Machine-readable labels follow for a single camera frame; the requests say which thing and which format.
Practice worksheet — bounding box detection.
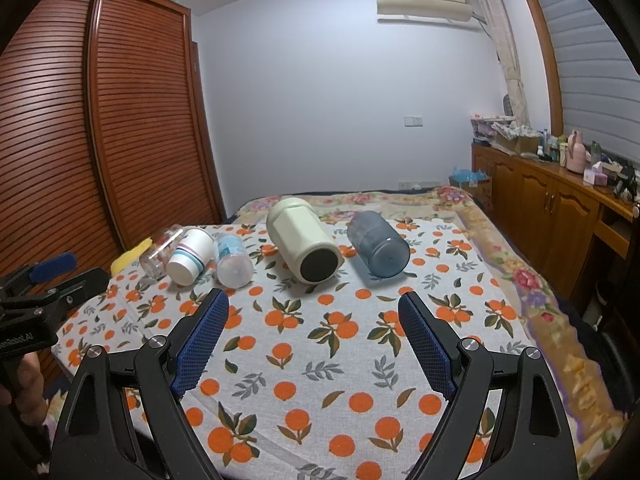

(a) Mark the yellow object at cloth edge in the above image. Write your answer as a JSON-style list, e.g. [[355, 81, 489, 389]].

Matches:
[[111, 237, 152, 278]]

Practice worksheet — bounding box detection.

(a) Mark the clear plastic cup blue label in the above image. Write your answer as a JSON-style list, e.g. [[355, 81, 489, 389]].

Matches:
[[215, 233, 254, 289]]

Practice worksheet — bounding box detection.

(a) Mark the orange fruit print cloth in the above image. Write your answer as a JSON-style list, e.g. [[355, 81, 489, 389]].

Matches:
[[51, 216, 542, 480]]

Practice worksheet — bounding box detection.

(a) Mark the white wall switch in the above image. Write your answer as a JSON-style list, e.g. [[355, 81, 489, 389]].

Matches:
[[404, 116, 423, 128]]

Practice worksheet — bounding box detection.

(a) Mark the cream thermos cup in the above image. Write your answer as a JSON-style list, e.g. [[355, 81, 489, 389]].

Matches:
[[266, 197, 344, 285]]

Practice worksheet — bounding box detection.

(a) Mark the wooden sideboard cabinet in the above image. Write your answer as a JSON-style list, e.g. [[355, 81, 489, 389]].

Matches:
[[472, 144, 634, 299]]

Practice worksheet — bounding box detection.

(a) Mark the blue plastic bag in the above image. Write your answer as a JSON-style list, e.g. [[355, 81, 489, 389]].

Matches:
[[449, 167, 489, 185]]

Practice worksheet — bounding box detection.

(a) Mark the translucent blue plastic cup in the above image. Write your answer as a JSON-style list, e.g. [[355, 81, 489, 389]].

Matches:
[[347, 210, 410, 278]]

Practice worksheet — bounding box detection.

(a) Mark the brown louvered wardrobe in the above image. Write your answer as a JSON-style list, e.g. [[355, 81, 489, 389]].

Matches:
[[1, 0, 224, 273]]

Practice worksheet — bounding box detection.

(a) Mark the clear glass cup red print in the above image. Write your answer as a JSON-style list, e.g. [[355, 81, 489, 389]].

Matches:
[[139, 224, 184, 281]]

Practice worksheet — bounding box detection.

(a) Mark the window roller blind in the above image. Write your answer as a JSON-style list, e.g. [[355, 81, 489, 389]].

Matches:
[[537, 0, 640, 162]]

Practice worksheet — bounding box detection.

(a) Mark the person's left hand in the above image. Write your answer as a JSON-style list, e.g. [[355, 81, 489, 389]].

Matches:
[[0, 352, 48, 426]]

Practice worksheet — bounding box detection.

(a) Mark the white paper cup striped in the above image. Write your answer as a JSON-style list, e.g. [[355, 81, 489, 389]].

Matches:
[[166, 228, 215, 286]]

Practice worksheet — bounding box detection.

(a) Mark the pink tissue box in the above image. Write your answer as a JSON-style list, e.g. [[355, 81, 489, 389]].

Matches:
[[582, 168, 608, 186]]

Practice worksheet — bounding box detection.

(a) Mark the floral curtain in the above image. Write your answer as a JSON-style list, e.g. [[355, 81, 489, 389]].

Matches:
[[477, 0, 530, 126]]

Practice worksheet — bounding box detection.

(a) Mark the pink thermos jug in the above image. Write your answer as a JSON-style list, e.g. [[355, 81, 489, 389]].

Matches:
[[566, 130, 586, 174]]

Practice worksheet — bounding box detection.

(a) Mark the floral bed quilt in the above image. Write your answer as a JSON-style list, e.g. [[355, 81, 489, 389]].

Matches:
[[232, 185, 626, 480]]

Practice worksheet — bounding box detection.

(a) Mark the cardboard box with clutter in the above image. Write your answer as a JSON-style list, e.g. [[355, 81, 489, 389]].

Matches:
[[491, 122, 540, 155]]

